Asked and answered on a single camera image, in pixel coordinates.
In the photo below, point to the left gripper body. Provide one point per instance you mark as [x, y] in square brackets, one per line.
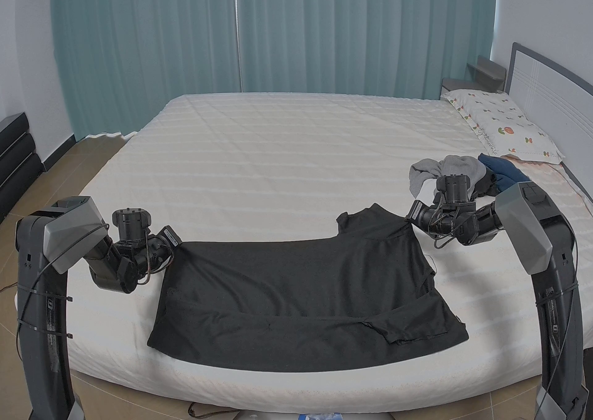
[163, 251]

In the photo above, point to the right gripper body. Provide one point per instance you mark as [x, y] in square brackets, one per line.
[425, 218]

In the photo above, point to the black T-shirt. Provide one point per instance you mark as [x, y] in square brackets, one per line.
[301, 297]

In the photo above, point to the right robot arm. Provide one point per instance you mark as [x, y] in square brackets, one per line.
[528, 223]

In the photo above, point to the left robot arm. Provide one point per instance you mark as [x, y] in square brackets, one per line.
[69, 232]

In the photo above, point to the pile of clothes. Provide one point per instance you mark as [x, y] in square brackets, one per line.
[463, 165]

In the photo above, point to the white printed pillow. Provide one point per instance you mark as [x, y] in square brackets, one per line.
[507, 124]

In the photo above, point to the bed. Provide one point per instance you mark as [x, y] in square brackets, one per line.
[287, 154]

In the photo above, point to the grey bedside table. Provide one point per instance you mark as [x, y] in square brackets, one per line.
[486, 69]

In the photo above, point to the black chest of drawers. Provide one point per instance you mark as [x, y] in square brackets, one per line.
[16, 154]

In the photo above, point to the blue-green curtain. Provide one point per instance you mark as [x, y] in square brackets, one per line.
[148, 38]
[361, 15]

